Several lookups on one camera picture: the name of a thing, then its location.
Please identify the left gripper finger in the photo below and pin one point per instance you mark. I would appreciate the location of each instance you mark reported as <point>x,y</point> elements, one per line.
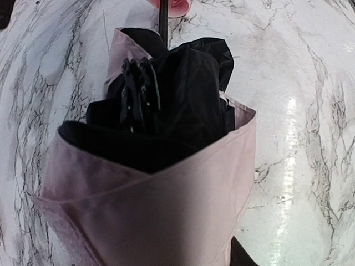
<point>239,257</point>

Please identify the pink and black umbrella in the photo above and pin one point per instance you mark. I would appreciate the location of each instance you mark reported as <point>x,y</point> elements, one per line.
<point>162,169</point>

